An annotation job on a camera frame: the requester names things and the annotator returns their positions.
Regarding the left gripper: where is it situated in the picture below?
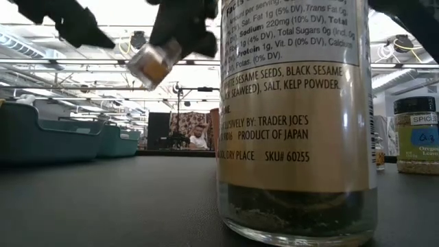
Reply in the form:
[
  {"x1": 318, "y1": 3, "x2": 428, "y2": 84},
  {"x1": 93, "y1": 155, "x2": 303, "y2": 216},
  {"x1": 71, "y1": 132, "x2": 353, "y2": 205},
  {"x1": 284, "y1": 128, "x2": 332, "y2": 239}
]
[{"x1": 13, "y1": 0, "x2": 117, "y2": 49}]

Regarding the glass sesame seasoning jar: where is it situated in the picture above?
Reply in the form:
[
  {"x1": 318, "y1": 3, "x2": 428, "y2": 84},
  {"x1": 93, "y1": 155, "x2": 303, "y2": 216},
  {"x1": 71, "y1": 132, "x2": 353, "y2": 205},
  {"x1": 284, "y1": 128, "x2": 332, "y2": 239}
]
[{"x1": 215, "y1": 0, "x2": 379, "y2": 247}]

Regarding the oregano jar black lid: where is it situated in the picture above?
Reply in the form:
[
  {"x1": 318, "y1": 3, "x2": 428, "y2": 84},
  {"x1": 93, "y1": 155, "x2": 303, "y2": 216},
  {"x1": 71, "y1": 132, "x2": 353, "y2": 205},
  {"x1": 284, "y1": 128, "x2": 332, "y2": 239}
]
[{"x1": 393, "y1": 95, "x2": 439, "y2": 175}]

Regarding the grey overhead crossbar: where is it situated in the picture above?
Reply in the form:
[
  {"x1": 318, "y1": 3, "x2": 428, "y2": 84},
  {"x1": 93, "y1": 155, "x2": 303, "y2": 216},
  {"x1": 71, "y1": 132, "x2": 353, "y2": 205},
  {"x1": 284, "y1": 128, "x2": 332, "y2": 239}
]
[{"x1": 0, "y1": 58, "x2": 439, "y2": 69}]

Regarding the black hanging ceiling lamp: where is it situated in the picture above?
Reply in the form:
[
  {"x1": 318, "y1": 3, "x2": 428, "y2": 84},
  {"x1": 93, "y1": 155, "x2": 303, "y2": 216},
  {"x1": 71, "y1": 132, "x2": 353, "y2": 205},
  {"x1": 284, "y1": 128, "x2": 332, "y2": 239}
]
[
  {"x1": 130, "y1": 30, "x2": 147, "y2": 49},
  {"x1": 392, "y1": 34, "x2": 415, "y2": 54}
]

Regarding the thin overhead crossbar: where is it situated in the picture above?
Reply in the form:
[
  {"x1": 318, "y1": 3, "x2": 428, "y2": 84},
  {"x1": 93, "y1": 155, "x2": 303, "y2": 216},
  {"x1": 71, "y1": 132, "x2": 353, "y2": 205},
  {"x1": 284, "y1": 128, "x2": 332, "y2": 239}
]
[{"x1": 0, "y1": 85, "x2": 220, "y2": 92}]

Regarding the black light stand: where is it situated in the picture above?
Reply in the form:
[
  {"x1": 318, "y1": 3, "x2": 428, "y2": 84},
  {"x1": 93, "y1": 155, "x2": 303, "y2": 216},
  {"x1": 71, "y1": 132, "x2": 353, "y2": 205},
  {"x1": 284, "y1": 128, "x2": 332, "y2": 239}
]
[{"x1": 173, "y1": 82, "x2": 220, "y2": 150}]

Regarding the brown patterned fabric panel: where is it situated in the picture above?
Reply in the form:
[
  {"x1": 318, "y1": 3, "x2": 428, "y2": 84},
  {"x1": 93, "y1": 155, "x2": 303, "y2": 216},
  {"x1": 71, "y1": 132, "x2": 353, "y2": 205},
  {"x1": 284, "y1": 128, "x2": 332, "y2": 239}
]
[{"x1": 169, "y1": 111, "x2": 212, "y2": 150}]

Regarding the white curved object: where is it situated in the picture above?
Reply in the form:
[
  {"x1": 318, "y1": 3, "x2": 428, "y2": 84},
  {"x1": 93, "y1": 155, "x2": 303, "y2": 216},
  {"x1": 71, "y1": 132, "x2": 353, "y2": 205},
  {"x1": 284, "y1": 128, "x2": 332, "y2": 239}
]
[{"x1": 15, "y1": 94, "x2": 37, "y2": 107}]

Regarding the person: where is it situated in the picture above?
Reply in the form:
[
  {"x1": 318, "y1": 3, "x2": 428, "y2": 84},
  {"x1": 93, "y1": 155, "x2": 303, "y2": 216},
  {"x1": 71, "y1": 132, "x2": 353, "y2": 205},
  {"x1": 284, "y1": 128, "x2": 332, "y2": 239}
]
[{"x1": 187, "y1": 123, "x2": 211, "y2": 151}]

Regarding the black upright panel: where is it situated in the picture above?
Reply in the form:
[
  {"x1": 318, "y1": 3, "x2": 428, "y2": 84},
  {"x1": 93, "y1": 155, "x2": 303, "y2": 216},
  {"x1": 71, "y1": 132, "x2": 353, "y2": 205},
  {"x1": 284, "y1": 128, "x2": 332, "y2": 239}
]
[{"x1": 147, "y1": 112, "x2": 171, "y2": 151}]

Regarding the green plastic bin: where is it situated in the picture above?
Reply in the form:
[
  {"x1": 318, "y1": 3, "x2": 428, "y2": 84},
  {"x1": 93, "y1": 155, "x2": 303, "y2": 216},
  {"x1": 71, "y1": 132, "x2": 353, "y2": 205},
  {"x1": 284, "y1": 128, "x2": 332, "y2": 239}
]
[{"x1": 58, "y1": 116, "x2": 141, "y2": 158}]

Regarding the blue plastic bin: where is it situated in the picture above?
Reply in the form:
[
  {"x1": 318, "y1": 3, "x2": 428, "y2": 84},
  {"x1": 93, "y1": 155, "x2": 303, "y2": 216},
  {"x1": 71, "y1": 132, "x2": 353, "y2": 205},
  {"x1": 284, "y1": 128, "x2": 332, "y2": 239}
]
[{"x1": 0, "y1": 102, "x2": 106, "y2": 165}]

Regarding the black aluminium rig frame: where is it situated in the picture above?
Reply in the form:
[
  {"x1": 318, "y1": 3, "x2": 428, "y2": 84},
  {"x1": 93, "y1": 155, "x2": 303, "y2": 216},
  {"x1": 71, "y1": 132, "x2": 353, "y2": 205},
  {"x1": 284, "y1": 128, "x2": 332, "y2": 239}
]
[{"x1": 137, "y1": 150, "x2": 399, "y2": 164}]

